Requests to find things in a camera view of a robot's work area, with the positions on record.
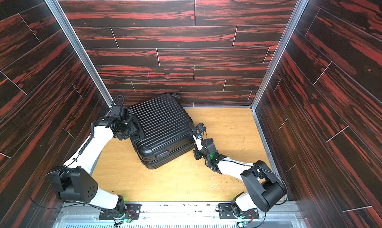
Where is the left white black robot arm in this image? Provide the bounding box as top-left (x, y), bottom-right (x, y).
top-left (51, 105), bottom-right (137, 217)

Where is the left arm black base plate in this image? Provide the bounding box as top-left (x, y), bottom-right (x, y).
top-left (98, 203), bottom-right (142, 221)

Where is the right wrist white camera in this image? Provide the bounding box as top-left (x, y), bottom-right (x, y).
top-left (193, 133), bottom-right (203, 147)

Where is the aluminium corner post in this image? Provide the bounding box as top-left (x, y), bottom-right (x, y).
top-left (251, 0), bottom-right (309, 115)
top-left (44, 0), bottom-right (113, 107)

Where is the right aluminium corner post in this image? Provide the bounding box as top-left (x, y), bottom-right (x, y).
top-left (251, 0), bottom-right (309, 115)

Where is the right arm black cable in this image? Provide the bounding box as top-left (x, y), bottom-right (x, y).
top-left (223, 159), bottom-right (288, 206)

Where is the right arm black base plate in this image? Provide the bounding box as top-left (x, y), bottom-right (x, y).
top-left (215, 203), bottom-right (259, 220)

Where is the aluminium front rail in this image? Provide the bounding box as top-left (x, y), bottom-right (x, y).
top-left (53, 201), bottom-right (308, 228)

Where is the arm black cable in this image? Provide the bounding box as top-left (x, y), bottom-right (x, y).
top-left (29, 95), bottom-right (126, 211)
top-left (223, 159), bottom-right (288, 206)

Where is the black hard-shell suitcase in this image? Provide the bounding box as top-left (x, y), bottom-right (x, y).
top-left (130, 93), bottom-right (197, 169)

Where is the left aluminium corner post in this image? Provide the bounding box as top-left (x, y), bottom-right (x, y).
top-left (44, 0), bottom-right (113, 107)

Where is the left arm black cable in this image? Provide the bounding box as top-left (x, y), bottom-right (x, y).
top-left (29, 95), bottom-right (126, 211)

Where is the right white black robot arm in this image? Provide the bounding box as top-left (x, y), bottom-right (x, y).
top-left (194, 135), bottom-right (287, 217)

